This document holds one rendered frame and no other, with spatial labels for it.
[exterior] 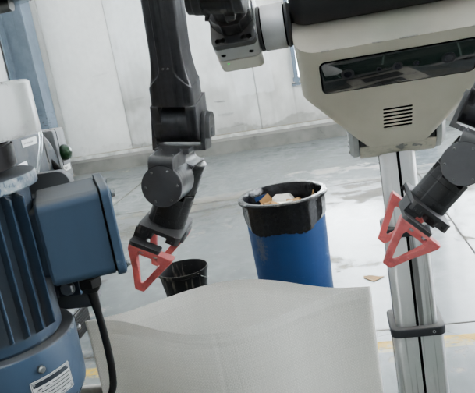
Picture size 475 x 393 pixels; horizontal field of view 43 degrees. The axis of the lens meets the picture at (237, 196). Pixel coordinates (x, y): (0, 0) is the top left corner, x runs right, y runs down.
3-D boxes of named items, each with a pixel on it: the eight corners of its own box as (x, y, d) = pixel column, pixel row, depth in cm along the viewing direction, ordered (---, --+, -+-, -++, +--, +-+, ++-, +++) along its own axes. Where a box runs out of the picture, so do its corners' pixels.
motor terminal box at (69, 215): (126, 267, 71) (104, 170, 68) (138, 295, 61) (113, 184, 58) (53, 286, 68) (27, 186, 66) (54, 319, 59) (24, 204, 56)
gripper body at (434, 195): (405, 210, 85) (441, 168, 82) (397, 189, 94) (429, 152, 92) (442, 237, 85) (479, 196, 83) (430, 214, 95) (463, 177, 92)
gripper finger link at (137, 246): (113, 288, 89) (131, 231, 86) (128, 269, 95) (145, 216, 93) (157, 304, 88) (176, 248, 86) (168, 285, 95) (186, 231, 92)
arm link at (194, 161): (213, 155, 91) (178, 141, 92) (200, 164, 85) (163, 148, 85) (198, 196, 93) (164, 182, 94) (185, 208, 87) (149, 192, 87)
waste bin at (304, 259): (342, 281, 360) (326, 175, 346) (345, 320, 311) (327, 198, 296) (261, 290, 368) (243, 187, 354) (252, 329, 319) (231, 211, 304)
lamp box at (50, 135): (73, 173, 115) (62, 126, 113) (64, 178, 110) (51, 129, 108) (37, 178, 116) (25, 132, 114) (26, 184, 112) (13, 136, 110)
